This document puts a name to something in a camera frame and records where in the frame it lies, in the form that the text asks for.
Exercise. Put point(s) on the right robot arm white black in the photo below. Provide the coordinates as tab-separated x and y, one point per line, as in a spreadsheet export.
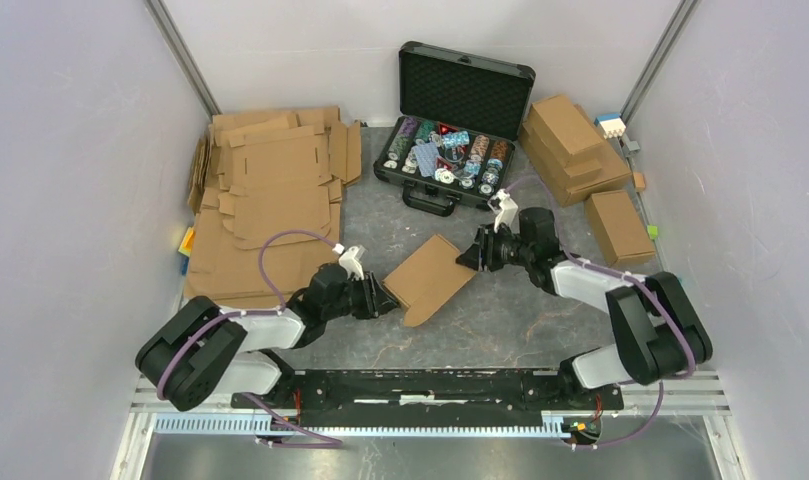
657	333

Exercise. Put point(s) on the small wooden cube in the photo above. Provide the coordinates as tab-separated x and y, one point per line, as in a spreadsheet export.
639	182

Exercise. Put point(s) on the blue white toy block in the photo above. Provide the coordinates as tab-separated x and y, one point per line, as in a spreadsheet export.
610	125

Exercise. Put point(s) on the small folded cardboard box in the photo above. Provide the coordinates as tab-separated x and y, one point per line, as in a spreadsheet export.
618	229

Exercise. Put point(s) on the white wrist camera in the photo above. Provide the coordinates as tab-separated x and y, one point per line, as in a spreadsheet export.
349	258
504	208

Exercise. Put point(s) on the large folded cardboard box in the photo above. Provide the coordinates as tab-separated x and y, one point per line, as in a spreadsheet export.
575	182

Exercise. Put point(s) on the grey small block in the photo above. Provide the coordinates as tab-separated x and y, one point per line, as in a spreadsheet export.
630	148

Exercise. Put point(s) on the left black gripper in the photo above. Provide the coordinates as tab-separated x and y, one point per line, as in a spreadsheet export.
375	300

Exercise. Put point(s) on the black poker chip case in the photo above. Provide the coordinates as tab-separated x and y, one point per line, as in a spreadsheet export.
453	143

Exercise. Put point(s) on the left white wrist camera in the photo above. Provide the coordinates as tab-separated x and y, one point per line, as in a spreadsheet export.
349	258

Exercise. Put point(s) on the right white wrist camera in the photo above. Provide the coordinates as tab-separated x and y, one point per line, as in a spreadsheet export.
504	208

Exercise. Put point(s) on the stack of flat cardboard sheets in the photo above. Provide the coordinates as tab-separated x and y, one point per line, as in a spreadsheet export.
266	189

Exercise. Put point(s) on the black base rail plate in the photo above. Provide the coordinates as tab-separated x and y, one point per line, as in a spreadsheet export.
404	398

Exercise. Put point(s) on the orange yellow block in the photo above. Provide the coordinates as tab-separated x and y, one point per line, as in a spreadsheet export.
186	242

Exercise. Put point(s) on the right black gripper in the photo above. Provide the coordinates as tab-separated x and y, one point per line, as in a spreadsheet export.
481	254

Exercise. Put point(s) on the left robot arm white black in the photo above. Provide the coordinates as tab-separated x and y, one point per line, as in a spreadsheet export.
205	349

